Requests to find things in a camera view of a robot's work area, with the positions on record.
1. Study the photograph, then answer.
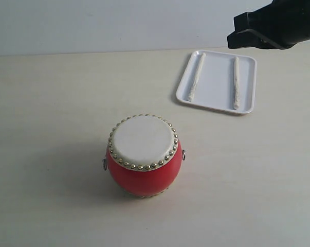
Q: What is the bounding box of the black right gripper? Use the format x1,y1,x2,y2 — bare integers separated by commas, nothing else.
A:
227,0,310,49

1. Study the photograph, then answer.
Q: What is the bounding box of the white wooden drumstick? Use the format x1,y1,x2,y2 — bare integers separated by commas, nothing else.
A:
233,57,240,110
188,52,206,102

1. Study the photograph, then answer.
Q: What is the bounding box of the small red drum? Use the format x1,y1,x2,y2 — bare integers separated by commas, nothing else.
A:
102,114,186,198

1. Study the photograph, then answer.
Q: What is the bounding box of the white rectangular plastic tray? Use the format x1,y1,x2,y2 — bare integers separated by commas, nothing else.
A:
176,50,257,115

